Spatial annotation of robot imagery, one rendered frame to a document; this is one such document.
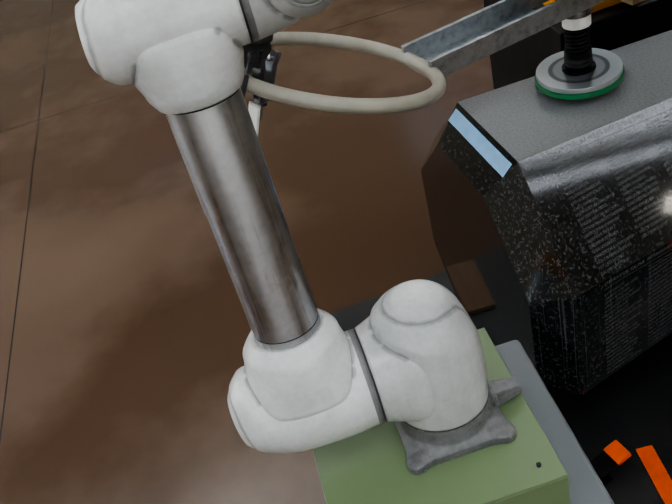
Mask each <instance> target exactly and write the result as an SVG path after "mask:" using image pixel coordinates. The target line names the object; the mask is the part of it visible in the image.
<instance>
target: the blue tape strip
mask: <svg viewBox="0 0 672 504"><path fill-rule="evenodd" d="M448 121H449V122H450V123H451V124H452V125H453V126H454V127H455V128H456V129H457V130H458V131H459V132H460V133H461V134H462V135H463V136H464V137H465V139H466V140H467V141H468V142H469V143H470V144H471V145H472V146H473V147H474V148H475V149H476V150H477V151H478V152H479V153H480V154H481V155H482V156H483V157H484V158H485V159H486V161H487V162H488V163H489V164H490V165H491V166H492V167H493V168H494V169H495V170H496V171H497V172H498V173H499V174H500V175H501V176H502V177H503V176H504V175H505V174H506V172H507V171H508V169H509V168H510V166H511V165H512V164H511V163H510V162H509V161H508V160H507V159H506V158H505V157H504V156H503V155H502V154H501V153H500V152H499V151H498V150H497V149H496V148H495V147H494V146H493V145H492V144H491V143H490V142H489V141H488V140H487V139H486V138H485V137H484V136H483V135H482V134H481V133H480V132H479V131H478V130H477V129H476V128H475V127H474V126H473V125H472V124H471V123H470V122H469V121H468V120H467V119H466V118H465V117H464V116H463V115H462V114H461V113H460V112H459V111H458V110H457V109H455V111H454V112H453V114H452V115H451V117H450V118H449V120H448Z"/></svg>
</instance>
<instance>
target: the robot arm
mask: <svg viewBox="0 0 672 504"><path fill-rule="evenodd" d="M332 1H333V0H80V1H79V2H78V3H77V4H76V6H75V18H76V24H77V28H78V32H79V36H80V40H81V43H82V46H83V50H84V52H85V55H86V58H87V60H88V63H89V65H90V66H91V68H92V69H93V70H94V71H95V72H96V73H97V74H98V75H100V76H101V77H102V78H103V79H104V80H106V81H108V82H110V83H113V84H116V85H119V86H127V85H132V84H134V85H135V87H136V88H137V89H138V90H139V91H140V93H141V94H142V95H143V96H144V97H145V99H146V100H147V101H148V103H149V104H150V105H152V106H153V107H154V108H155V109H157V110H158V111H159V112H161V113H163V114H166V118H167V120H168V123H169V125H170V128H171V130H172V133H173V135H174V138H175V140H176V143H177V145H178V148H179V150H180V153H181V155H182V158H183V160H184V163H185V166H186V168H187V171H188V173H189V176H190V178H191V181H192V183H193V186H194V188H195V191H196V193H197V196H198V198H199V201H200V203H201V206H202V208H203V211H204V213H205V215H206V217H207V219H208V221H209V224H210V226H211V229H212V231H213V234H214V236H215V239H216V241H217V244H218V246H219V249H220V251H221V254H222V257H223V259H224V262H225V264H226V267H227V269H228V272H229V274H230V277H231V279H232V282H233V284H234V287H235V289H236V292H237V294H238V297H239V299H240V302H241V305H242V307H243V310H244V312H245V315H246V317H247V320H248V322H249V325H250V327H251V332H250V333H249V335H248V337H247V339H246V342H245V344H244V347H243V359H244V365H245V366H242V367H240V368H239V369H238V370H237V371H236V372H235V374H234V375H233V377H232V379H231V382H230V384H229V391H228V396H227V402H228V407H229V411H230V414H231V417H232V420H233V422H234V425H235V427H236V429H237V431H238V433H239V435H240V436H241V438H242V440H243V441H244V442H245V444H247V445H248V446H249V447H252V448H255V449H256V450H258V451H260V452H265V453H278V454H285V453H297V452H303V451H307V450H311V449H315V448H319V447H322V446H326V445H329V444H332V443H335V442H338V441H341V440H344V439H347V438H349V437H352V436H354V435H357V434H359V433H362V432H364V431H366V430H368V429H370V428H372V427H375V426H377V425H380V424H382V423H385V422H394V423H395V425H396V428H397V430H398V433H399V435H400V438H401V440H402V443H403V445H404V448H405V451H406V454H407V466H408V470H409V471H410V472H411V473H412V474H415V475H420V474H423V473H424V472H426V471H427V470H429V469H430V468H432V467H434V466H436V465H438V464H441V463H444V462H447V461H449V460H452V459H455V458H458V457H461V456H464V455H466V454H469V453H472V452H475V451H478V450H481V449H483V448H486V447H489V446H492V445H496V444H506V443H510V442H512V441H514V440H515V438H516V429H515V427H514V425H513V424H512V423H511V422H509V421H508V420H507V419H506V418H505V416H504V415H503V413H502V411H501V409H500V407H499V406H500V405H502V404H503V403H505V402H507V401H509V400H510V399H512V398H514V397H516V396H517V395H519V394H521V392H522V389H521V386H519V383H520V382H519V381H518V379H517V378H516V377H510V378H504V379H497V380H491V381H489V380H488V378H487V371H486V363H485V358H484V353H483V349H482V345H481V341H480V338H479V334H478V331H477V329H476V327H475V325H474V323H473V322H472V320H471V318H470V316H469V315H468V313H467V312H466V310H465V308H464V307H463V306H462V304H461V303H460V301H459V300H458V299H457V297H456V296H455V295H454V294H453V293H452V292H451V291H450V290H448V289H447V288H446V287H444V286H443V285H441V284H439V283H436V282H433V281H430V280H422V279H417V280H410V281H406V282H403V283H401V284H399V285H396V286H394V287H392V288H391V289H389V290H388V291H386V292H385V293H384V294H383V295H382V296H381V297H380V299H379V300H378V301H377V302H376V303H375V305H374V306H373V308H372V310H371V312H370V316H369V317H367V318H366V319H365V320H364V321H362V322H361V323H360V324H359V325H357V326H356V327H355V328H354V329H350V330H347V331H343V330H342V328H341V327H340V325H339V324H338V322H337V320H336V319H335V317H334V316H332V315H331V314H329V313H328V312H326V311H324V310H322V309H319V308H316V306H315V303H314V300H313V297H312V294H311V291H310V288H309V285H308V283H307V280H306V277H305V274H304V271H303V268H302V265H301V262H300V259H299V256H298V253H297V250H296V247H295V245H294V242H293V239H292V236H291V233H290V230H289V227H288V224H287V221H286V218H285V215H284V212H283V210H282V207H281V204H280V201H279V198H278V195H277V192H276V189H275V186H274V183H273V180H272V177H271V174H270V172H269V169H268V166H267V163H266V160H265V157H264V154H263V151H262V148H261V145H260V142H259V139H258V131H259V120H261V118H262V109H263V106H264V107H265V106H266V105H267V102H266V101H270V100H269V99H265V98H262V97H260V96H257V95H254V94H252V100H253V101H254V102H253V101H249V107H247V104H246V101H245V94H246V89H247V84H248V79H249V75H252V77H254V78H256V79H259V80H262V81H265V82H267V83H271V84H274V82H275V76H276V70H277V64H278V62H279V60H280V57H281V52H279V51H276V50H274V49H271V44H270V43H271V42H272V41H273V35H274V33H276V32H278V31H281V30H283V29H285V28H287V27H289V26H291V25H293V24H295V23H297V22H298V21H299V20H300V19H301V18H306V17H311V16H314V15H317V14H318V13H320V12H322V11H323V10H325V9H326V8H327V7H328V6H329V5H330V4H331V3H332Z"/></svg>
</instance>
